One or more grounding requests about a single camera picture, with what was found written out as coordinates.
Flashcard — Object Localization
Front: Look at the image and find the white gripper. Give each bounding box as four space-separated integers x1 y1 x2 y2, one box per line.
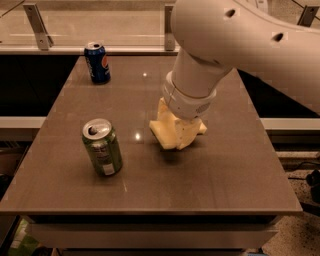
157 71 216 150

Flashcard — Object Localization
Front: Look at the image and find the yellow sponge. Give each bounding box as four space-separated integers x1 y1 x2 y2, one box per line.
149 119 207 150

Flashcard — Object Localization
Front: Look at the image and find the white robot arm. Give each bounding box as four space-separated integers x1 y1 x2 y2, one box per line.
150 0 320 150

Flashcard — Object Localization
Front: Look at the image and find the green soda can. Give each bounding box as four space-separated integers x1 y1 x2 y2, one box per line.
82 118 123 176

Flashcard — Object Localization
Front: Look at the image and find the blue Pepsi can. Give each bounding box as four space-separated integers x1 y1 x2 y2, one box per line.
84 42 111 84

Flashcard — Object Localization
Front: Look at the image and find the glass railing panel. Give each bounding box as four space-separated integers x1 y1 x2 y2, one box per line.
0 0 320 51

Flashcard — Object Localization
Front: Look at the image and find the middle metal railing bracket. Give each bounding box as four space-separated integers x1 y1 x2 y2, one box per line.
164 4 175 51

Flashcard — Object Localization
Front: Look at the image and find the metal railing bracket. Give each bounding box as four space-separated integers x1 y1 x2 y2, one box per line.
164 4 175 51
23 3 53 51
298 5 320 27

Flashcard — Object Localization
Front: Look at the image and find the left metal railing bracket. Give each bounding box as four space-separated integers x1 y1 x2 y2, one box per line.
23 3 53 51

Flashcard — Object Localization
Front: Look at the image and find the right metal railing bracket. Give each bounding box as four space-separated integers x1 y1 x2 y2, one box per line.
298 5 320 27

